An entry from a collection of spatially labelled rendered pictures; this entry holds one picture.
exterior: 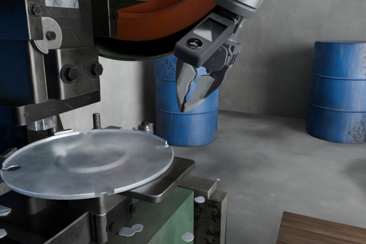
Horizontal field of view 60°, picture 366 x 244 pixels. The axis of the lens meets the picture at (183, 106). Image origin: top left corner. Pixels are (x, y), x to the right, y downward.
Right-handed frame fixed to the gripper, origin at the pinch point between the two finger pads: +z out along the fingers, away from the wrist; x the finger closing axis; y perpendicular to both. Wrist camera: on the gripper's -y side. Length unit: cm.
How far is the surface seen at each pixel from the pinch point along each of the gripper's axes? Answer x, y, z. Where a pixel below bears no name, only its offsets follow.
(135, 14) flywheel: 30.6, 26.8, -4.9
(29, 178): 11.7, -20.4, 14.7
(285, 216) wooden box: -37, 55, 40
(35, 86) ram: 18.5, -16.4, 2.9
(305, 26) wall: 1, 320, -14
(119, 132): 11.6, 3.7, 14.8
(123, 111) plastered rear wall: 96, 178, 111
